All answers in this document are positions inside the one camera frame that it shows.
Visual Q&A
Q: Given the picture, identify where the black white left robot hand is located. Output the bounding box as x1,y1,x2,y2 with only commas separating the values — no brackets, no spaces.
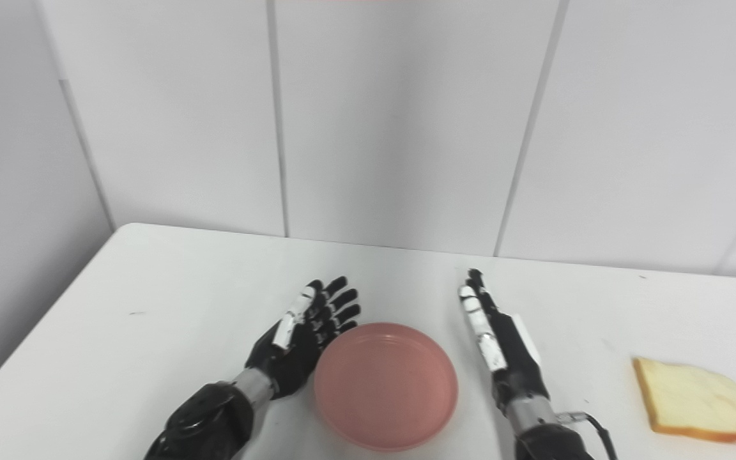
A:
245,276,362,400

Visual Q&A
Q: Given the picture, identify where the pink round plate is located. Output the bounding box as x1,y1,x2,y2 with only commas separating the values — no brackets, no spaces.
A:
314,323,459,453

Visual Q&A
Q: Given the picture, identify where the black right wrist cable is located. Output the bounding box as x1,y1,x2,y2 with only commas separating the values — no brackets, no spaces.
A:
556,412,618,460

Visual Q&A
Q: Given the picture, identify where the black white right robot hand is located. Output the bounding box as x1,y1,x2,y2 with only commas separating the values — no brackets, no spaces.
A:
459,269,551,416

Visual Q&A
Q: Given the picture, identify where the slice of white bread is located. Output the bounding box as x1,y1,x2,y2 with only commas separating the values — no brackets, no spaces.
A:
632,356,736,445

